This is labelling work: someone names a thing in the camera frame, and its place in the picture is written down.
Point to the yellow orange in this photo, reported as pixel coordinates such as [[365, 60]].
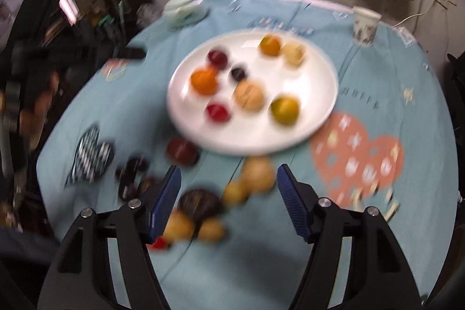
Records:
[[285, 110]]

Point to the small yellow fruit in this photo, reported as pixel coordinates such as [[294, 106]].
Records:
[[236, 192], [210, 230]]

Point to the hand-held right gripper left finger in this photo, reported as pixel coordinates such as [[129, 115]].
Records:
[[165, 204]]

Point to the pale yellow mango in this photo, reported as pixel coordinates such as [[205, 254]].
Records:
[[293, 53]]

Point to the person's left hand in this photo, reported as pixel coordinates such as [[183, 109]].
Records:
[[40, 103]]

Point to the smooth yellow pepino melon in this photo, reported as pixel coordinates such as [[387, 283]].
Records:
[[178, 226]]

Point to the white plate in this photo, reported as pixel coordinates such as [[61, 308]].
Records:
[[316, 85]]

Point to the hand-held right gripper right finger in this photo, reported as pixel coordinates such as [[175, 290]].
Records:
[[292, 203]]

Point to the orange mandarin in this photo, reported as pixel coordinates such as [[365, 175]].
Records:
[[204, 81], [270, 45]]

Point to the printed paper cup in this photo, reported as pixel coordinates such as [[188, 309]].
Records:
[[365, 28]]

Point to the white ceramic lidded jar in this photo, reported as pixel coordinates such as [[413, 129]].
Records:
[[183, 10]]

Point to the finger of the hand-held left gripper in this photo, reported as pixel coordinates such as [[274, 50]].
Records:
[[132, 54]]

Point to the peach-coloured round fruit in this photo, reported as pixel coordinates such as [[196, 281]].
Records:
[[249, 95]]

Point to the dark red plum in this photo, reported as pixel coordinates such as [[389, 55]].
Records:
[[181, 150], [217, 58]]

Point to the small red plum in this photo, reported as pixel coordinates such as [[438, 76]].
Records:
[[217, 112], [160, 243]]

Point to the clear plastic bag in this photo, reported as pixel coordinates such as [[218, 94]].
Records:
[[147, 12]]

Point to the heart-shaped dark cherry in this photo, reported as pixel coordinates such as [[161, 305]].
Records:
[[238, 73]]

